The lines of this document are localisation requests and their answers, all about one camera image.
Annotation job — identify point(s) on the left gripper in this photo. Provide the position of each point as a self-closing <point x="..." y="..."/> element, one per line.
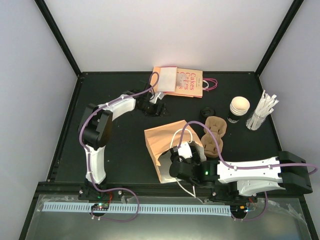
<point x="156" y="112"/>

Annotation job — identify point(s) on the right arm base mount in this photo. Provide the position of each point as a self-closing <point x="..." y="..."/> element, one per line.
<point x="229" y="194"/>

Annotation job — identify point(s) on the black frame post left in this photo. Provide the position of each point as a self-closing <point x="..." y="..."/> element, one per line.
<point x="48" y="17"/>

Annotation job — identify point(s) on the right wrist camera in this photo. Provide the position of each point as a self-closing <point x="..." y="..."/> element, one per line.
<point x="184" y="150"/>

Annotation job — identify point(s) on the light blue cable duct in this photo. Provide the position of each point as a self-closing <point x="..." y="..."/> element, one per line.
<point x="120" y="208"/>

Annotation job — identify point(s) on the stack of paper cups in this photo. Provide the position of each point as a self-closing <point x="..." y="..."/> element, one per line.
<point x="238" y="107"/>

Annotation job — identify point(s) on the orange flat bag stack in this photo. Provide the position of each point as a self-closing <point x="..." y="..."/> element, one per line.
<point x="167" y="77"/>

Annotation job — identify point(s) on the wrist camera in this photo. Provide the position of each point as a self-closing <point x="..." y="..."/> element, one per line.
<point x="157" y="97"/>
<point x="184" y="150"/>

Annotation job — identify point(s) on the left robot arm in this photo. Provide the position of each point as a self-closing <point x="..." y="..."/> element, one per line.
<point x="96" y="126"/>

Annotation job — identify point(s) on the black frame post right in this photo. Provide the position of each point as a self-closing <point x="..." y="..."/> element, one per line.
<point x="287" y="20"/>

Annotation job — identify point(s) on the stack of black lids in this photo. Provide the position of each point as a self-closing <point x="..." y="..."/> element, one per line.
<point x="207" y="112"/>

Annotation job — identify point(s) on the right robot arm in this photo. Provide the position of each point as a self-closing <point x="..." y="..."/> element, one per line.
<point x="232" y="181"/>

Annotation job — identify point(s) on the jar of white stirrers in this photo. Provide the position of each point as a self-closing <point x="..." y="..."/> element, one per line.
<point x="263" y="109"/>

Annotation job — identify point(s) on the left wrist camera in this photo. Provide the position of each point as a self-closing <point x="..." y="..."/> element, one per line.
<point x="157" y="97"/>

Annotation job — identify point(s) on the Cakes printed paper bag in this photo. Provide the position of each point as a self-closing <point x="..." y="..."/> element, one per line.
<point x="190" y="83"/>

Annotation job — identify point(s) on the black frame post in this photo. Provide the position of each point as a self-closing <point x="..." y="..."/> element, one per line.
<point x="287" y="20"/>
<point x="48" y="17"/>

